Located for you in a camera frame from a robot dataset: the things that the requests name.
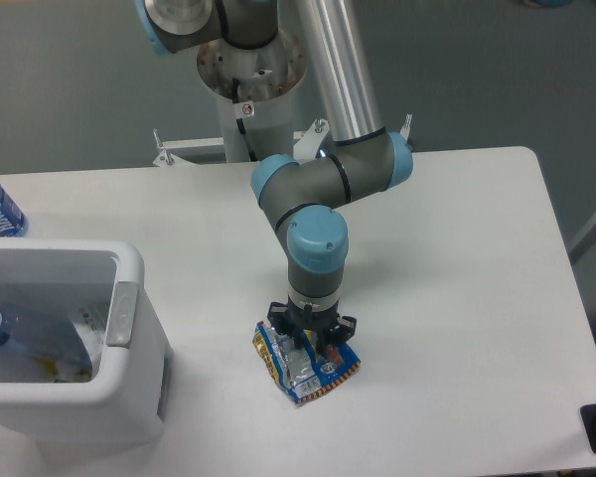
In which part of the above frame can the blue snack wrapper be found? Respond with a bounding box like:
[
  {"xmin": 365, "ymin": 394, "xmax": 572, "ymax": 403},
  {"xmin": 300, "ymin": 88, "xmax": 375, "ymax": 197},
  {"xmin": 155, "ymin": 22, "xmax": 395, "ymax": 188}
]
[{"xmin": 252, "ymin": 322, "xmax": 361, "ymax": 404}]

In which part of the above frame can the crushed clear plastic bottle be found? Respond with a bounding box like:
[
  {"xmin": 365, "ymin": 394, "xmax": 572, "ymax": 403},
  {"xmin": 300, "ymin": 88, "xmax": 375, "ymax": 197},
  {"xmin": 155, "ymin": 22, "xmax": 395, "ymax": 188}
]
[{"xmin": 0, "ymin": 302, "xmax": 92, "ymax": 368}]

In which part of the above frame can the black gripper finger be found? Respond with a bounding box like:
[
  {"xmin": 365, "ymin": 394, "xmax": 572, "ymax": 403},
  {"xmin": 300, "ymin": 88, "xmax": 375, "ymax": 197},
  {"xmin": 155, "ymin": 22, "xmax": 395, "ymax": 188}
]
[
  {"xmin": 267, "ymin": 302, "xmax": 303, "ymax": 350},
  {"xmin": 316, "ymin": 314, "xmax": 357, "ymax": 354}
]

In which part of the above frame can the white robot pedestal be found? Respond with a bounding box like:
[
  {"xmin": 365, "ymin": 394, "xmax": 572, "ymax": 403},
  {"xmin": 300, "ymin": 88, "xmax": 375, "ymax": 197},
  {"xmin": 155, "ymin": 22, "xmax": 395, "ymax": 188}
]
[{"xmin": 197, "ymin": 29, "xmax": 330, "ymax": 163}]

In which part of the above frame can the white trash can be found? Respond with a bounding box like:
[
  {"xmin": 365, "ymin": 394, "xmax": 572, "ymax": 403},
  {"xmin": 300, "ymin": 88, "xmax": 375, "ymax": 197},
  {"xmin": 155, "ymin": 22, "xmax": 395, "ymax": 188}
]
[{"xmin": 0, "ymin": 238, "xmax": 173, "ymax": 444}]

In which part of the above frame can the white pedestal foot bracket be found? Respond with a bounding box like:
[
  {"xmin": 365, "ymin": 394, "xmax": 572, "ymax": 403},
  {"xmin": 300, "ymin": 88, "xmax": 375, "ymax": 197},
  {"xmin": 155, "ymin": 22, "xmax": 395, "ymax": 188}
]
[{"xmin": 153, "ymin": 128, "xmax": 226, "ymax": 167}]

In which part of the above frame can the yellow white trash in bin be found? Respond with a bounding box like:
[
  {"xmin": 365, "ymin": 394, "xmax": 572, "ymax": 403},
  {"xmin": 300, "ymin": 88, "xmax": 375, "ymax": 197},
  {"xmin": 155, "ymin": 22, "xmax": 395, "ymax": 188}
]
[{"xmin": 33, "ymin": 358, "xmax": 92, "ymax": 384}]

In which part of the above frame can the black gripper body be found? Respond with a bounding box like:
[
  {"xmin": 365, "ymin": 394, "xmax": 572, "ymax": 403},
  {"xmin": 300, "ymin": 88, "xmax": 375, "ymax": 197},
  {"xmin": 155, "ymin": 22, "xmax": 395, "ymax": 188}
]
[{"xmin": 284, "ymin": 299, "xmax": 339, "ymax": 340}]

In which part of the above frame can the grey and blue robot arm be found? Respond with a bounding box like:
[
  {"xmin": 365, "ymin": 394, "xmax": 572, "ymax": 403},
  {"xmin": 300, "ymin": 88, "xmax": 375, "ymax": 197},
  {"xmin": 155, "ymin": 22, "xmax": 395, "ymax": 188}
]
[{"xmin": 135, "ymin": 1, "xmax": 413, "ymax": 350}]

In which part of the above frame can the black cable on pedestal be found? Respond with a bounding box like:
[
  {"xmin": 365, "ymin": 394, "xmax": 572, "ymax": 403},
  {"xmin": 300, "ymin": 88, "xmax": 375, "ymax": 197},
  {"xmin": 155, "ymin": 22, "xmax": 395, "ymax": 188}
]
[{"xmin": 231, "ymin": 77, "xmax": 258, "ymax": 162}]

